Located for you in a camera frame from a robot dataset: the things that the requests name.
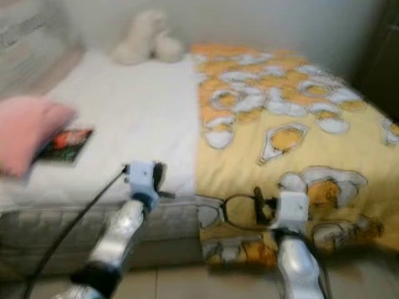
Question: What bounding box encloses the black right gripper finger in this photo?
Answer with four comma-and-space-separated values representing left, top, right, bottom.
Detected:
252, 186, 266, 224

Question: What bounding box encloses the yellow egg print blanket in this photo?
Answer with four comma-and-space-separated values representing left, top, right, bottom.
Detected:
190, 42, 399, 269

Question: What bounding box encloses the red and green book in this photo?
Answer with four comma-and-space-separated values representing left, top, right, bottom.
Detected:
34, 127, 95, 165

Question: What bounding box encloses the pink pillow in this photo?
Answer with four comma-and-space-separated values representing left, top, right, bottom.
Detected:
0, 94, 77, 179

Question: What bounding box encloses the grey sliding door wardrobe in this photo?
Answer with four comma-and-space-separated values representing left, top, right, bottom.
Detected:
351, 0, 399, 123

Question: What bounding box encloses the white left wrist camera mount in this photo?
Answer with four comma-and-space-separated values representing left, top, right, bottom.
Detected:
127, 159, 157, 196

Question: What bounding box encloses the black right gripper cable loop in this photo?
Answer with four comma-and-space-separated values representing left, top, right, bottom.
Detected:
223, 194, 279, 232

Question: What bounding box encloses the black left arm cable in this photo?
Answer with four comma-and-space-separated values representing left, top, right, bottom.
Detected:
24, 166, 130, 299

